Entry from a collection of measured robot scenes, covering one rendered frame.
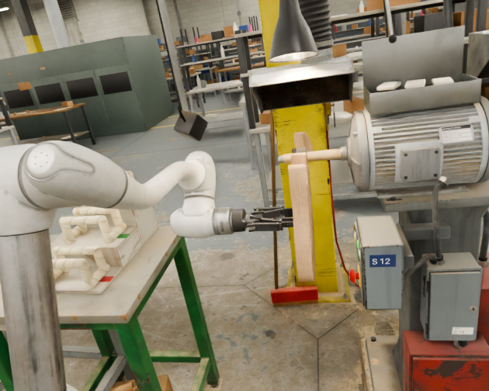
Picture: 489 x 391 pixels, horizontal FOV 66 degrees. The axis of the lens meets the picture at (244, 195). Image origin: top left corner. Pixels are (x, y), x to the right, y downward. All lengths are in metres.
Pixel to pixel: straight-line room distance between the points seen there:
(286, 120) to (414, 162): 1.10
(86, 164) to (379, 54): 0.90
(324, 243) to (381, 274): 1.39
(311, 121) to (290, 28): 1.10
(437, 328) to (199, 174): 0.88
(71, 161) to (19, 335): 0.39
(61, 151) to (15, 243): 0.24
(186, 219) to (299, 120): 1.08
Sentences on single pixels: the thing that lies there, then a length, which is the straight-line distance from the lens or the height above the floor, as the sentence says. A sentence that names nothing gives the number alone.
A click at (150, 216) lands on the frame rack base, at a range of 1.65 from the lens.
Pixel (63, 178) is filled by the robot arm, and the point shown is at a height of 1.46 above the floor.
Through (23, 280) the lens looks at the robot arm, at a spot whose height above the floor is 1.26.
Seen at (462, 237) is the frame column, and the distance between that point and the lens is 1.33.
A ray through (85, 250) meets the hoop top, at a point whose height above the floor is 1.04.
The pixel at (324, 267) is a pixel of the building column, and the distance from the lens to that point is 2.50.
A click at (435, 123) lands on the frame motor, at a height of 1.33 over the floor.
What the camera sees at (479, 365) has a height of 0.59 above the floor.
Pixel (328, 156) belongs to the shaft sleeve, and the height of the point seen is 1.25.
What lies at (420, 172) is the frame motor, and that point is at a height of 1.22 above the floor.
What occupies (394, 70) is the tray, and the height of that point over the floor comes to 1.47.
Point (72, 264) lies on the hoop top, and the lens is 1.39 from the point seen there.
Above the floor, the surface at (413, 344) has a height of 0.62.
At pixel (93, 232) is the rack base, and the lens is 1.63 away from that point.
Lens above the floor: 1.64
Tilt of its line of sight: 22 degrees down
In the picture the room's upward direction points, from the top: 10 degrees counter-clockwise
